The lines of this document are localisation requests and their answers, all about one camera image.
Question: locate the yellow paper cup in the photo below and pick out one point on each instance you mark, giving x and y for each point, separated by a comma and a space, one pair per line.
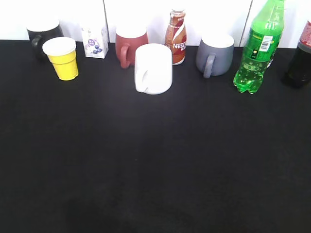
61, 52

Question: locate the white mug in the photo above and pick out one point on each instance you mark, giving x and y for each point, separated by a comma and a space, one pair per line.
153, 69

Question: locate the red-brown mug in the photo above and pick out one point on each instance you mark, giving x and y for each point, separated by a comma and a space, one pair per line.
129, 37

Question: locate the Nescafe coffee bottle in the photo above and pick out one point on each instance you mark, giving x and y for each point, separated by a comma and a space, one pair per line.
176, 35

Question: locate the grey mug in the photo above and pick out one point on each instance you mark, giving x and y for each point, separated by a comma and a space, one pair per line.
215, 54

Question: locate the small blueberry milk carton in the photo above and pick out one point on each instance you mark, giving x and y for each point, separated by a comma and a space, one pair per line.
95, 41

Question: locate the green soda bottle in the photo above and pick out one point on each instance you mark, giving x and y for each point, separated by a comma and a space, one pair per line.
263, 39

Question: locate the black mug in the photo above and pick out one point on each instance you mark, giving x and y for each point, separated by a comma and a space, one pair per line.
40, 31

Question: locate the dark cola bottle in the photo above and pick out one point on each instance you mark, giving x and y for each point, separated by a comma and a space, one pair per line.
299, 70

